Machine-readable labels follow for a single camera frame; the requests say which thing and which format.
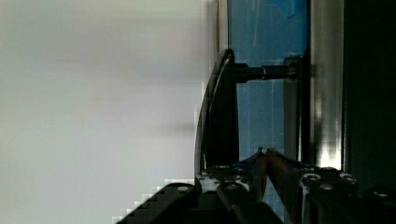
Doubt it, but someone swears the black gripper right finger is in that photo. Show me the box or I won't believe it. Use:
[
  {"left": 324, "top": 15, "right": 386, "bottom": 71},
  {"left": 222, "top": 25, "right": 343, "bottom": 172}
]
[{"left": 265, "top": 148, "right": 359, "bottom": 224}]

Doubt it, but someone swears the black toaster oven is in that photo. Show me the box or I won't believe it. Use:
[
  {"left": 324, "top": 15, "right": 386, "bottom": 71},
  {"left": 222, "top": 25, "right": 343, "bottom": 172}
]
[{"left": 344, "top": 0, "right": 396, "bottom": 191}]

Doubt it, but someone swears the blue glass oven door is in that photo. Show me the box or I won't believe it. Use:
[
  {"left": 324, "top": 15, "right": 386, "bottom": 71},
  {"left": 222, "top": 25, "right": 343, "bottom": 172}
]
[{"left": 194, "top": 0, "right": 345, "bottom": 224}]

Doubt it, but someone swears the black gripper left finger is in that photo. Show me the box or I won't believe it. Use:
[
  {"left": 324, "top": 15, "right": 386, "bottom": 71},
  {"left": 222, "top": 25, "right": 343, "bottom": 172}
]
[{"left": 195, "top": 147, "right": 267, "bottom": 202}]

